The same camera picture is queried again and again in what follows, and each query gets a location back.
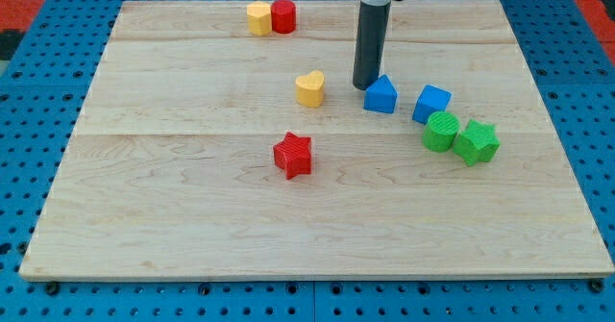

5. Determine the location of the blue cube block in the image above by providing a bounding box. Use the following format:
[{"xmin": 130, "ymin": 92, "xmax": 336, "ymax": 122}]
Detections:
[{"xmin": 412, "ymin": 85, "xmax": 452, "ymax": 124}]

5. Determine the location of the red cylinder block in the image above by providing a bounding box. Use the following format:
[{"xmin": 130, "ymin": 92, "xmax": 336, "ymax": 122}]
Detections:
[{"xmin": 271, "ymin": 0, "xmax": 296, "ymax": 34}]

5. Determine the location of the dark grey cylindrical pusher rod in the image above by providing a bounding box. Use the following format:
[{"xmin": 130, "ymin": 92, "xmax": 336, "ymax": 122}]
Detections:
[{"xmin": 353, "ymin": 2, "xmax": 390, "ymax": 90}]

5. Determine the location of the red star block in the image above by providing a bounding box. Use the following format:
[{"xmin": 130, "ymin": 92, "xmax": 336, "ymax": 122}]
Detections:
[{"xmin": 273, "ymin": 132, "xmax": 312, "ymax": 180}]

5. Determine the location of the light wooden board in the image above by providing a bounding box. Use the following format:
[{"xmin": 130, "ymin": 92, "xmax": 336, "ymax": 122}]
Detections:
[{"xmin": 19, "ymin": 0, "xmax": 614, "ymax": 282}]

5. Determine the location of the blue triangle block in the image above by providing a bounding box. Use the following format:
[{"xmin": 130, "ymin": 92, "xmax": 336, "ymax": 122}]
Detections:
[{"xmin": 363, "ymin": 75, "xmax": 398, "ymax": 113}]

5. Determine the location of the green cylinder block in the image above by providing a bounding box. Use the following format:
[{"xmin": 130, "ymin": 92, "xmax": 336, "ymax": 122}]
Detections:
[{"xmin": 422, "ymin": 111, "xmax": 460, "ymax": 153}]

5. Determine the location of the yellow hexagon block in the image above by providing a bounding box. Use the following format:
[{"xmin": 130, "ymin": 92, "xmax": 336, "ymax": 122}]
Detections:
[{"xmin": 246, "ymin": 1, "xmax": 272, "ymax": 37}]

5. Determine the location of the yellow heart block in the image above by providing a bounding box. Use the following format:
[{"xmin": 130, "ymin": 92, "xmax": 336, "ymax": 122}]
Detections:
[{"xmin": 295, "ymin": 70, "xmax": 325, "ymax": 108}]

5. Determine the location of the green star block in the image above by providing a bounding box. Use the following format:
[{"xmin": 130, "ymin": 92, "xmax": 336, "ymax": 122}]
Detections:
[{"xmin": 453, "ymin": 119, "xmax": 500, "ymax": 166}]

